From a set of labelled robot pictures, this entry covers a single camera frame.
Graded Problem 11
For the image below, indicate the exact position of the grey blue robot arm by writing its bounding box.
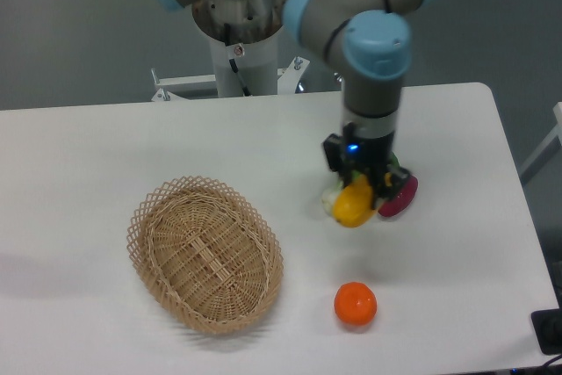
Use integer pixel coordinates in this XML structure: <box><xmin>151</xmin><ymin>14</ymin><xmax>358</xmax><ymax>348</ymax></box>
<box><xmin>159</xmin><ymin>0</ymin><xmax>434</xmax><ymax>207</ymax></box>

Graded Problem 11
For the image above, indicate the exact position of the yellow mango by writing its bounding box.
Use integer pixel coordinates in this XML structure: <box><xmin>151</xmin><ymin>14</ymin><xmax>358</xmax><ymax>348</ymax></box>
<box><xmin>331</xmin><ymin>175</ymin><xmax>378</xmax><ymax>228</ymax></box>

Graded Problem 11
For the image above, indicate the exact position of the woven wicker basket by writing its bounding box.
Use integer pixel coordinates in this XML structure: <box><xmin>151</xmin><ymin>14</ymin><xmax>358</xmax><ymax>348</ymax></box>
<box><xmin>126</xmin><ymin>176</ymin><xmax>284</xmax><ymax>335</ymax></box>

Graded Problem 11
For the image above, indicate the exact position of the orange tangerine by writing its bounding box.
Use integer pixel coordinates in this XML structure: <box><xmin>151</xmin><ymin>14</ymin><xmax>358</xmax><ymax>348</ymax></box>
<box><xmin>334</xmin><ymin>282</ymin><xmax>378</xmax><ymax>327</ymax></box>

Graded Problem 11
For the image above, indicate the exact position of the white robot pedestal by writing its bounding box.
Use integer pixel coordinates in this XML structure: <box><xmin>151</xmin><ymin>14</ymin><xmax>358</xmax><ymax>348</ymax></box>
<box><xmin>149</xmin><ymin>0</ymin><xmax>311</xmax><ymax>102</ymax></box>

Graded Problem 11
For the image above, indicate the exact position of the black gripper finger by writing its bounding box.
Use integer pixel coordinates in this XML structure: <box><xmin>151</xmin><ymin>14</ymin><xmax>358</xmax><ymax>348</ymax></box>
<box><xmin>370</xmin><ymin>160</ymin><xmax>413</xmax><ymax>210</ymax></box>
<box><xmin>322</xmin><ymin>133</ymin><xmax>354</xmax><ymax>185</ymax></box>

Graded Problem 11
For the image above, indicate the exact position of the black cable on pedestal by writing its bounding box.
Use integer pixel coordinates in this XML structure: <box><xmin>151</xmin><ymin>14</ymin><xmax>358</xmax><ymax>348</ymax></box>
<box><xmin>223</xmin><ymin>22</ymin><xmax>252</xmax><ymax>97</ymax></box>

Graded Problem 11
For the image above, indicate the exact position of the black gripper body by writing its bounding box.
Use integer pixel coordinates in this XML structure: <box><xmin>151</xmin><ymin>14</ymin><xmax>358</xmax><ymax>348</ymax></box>
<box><xmin>341</xmin><ymin>122</ymin><xmax>394</xmax><ymax>182</ymax></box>

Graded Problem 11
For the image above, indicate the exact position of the white frame at right edge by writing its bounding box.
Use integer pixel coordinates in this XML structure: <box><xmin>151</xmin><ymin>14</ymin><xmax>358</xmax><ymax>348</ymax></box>
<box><xmin>519</xmin><ymin>102</ymin><xmax>561</xmax><ymax>185</ymax></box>

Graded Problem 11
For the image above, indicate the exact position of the black device at table edge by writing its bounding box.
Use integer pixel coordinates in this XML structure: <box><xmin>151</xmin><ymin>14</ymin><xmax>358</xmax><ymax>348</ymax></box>
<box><xmin>530</xmin><ymin>308</ymin><xmax>561</xmax><ymax>356</ymax></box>

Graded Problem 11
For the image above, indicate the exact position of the green bok choy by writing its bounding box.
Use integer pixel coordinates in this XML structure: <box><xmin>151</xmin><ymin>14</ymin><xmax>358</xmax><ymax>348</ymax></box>
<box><xmin>321</xmin><ymin>153</ymin><xmax>400</xmax><ymax>217</ymax></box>

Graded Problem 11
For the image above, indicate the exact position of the purple sweet potato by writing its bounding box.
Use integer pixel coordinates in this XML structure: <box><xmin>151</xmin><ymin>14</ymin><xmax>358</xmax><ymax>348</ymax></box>
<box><xmin>378</xmin><ymin>176</ymin><xmax>419</xmax><ymax>218</ymax></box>

